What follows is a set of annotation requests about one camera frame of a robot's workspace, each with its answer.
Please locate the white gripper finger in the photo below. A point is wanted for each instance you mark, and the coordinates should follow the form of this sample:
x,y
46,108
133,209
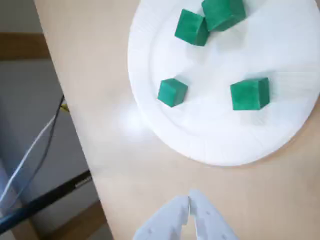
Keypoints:
x,y
162,222
210,222

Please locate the green cube block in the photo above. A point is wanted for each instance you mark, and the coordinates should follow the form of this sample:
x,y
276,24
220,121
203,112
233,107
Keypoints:
x,y
187,27
246,96
172,92
220,15

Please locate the white paper plate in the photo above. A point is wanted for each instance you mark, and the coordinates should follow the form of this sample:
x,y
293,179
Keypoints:
x,y
212,130

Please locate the black metal bar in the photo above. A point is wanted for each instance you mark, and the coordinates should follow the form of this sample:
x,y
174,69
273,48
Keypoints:
x,y
50,195

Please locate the small yellow connector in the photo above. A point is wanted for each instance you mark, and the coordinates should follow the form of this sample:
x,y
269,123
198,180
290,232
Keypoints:
x,y
64,107

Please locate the brown wooden board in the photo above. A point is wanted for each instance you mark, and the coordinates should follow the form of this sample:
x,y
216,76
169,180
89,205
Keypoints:
x,y
22,46

